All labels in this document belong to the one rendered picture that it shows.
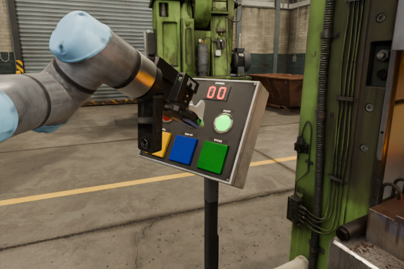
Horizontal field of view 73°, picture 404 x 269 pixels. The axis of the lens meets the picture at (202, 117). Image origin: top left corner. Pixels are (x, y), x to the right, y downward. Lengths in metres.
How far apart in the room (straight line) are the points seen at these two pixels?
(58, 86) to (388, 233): 0.60
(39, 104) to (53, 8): 7.91
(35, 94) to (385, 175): 0.73
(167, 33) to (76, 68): 4.83
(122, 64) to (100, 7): 7.83
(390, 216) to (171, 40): 4.87
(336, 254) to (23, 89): 0.59
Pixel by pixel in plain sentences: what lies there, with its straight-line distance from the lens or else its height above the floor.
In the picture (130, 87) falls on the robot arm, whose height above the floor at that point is 1.21.
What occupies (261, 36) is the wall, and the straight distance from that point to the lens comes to 9.77.
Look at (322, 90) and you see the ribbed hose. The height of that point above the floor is 1.18.
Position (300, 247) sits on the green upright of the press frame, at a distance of 1.02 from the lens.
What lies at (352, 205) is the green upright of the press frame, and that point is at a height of 0.89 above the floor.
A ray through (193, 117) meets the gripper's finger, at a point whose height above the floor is 1.14.
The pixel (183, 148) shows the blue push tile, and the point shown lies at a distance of 0.77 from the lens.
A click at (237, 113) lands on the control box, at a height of 1.12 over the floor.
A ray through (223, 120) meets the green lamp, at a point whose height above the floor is 1.10.
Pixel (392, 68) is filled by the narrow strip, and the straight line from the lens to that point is 0.72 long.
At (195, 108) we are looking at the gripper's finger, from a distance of 0.59.
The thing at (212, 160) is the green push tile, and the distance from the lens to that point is 0.71.
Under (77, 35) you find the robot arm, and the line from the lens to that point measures 0.40.
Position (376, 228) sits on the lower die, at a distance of 0.64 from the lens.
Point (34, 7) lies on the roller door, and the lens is 8.34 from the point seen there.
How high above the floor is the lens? 1.25
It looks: 12 degrees down
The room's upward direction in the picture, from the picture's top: straight up
